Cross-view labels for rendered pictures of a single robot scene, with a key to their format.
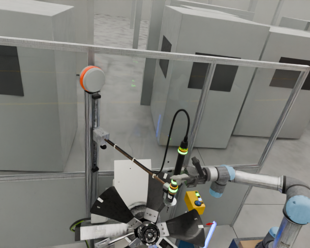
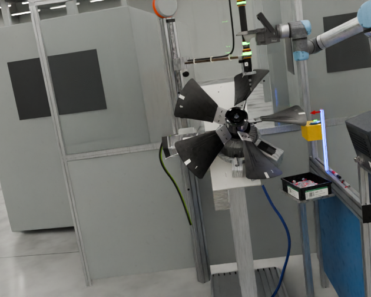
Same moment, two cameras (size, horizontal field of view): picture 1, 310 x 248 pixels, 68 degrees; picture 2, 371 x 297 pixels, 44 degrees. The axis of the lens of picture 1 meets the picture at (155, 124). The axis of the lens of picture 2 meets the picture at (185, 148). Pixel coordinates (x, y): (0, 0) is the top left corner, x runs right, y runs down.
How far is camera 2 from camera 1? 1.77 m
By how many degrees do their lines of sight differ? 27
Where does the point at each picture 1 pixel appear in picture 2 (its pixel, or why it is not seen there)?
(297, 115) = not seen: outside the picture
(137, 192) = not seen: hidden behind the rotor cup
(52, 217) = (148, 215)
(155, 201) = (241, 95)
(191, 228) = (288, 114)
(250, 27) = not seen: outside the picture
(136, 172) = (225, 95)
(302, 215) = not seen: outside the picture
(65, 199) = (159, 182)
